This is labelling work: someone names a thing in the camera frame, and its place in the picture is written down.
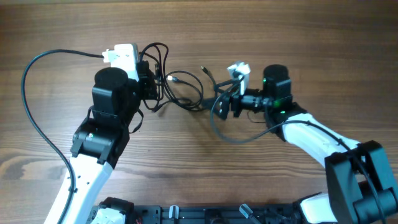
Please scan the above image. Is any black HDMI cable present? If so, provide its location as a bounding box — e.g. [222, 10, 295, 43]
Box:
[138, 42, 206, 113]

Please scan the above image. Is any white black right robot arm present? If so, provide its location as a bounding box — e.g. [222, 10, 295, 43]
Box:
[202, 62, 397, 223]

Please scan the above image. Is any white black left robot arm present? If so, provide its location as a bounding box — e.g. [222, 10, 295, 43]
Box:
[45, 61, 161, 223]

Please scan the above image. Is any black right camera cable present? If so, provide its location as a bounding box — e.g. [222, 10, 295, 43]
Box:
[210, 76, 386, 224]

